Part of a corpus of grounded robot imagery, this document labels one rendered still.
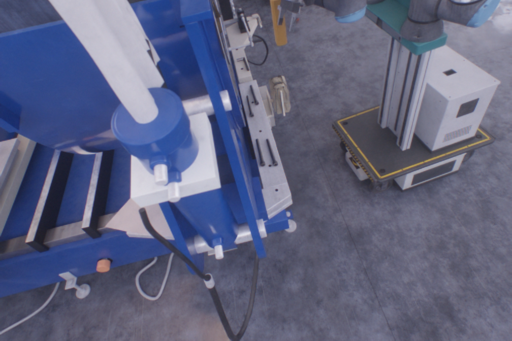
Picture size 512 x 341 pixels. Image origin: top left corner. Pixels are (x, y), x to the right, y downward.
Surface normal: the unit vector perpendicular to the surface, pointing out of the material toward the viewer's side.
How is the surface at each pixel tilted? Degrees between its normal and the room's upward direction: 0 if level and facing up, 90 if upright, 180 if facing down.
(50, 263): 90
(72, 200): 0
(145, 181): 8
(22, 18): 104
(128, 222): 0
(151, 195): 98
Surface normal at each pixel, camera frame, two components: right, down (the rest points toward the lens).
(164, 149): 0.46, 0.69
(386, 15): -0.18, -0.66
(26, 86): 0.19, 0.82
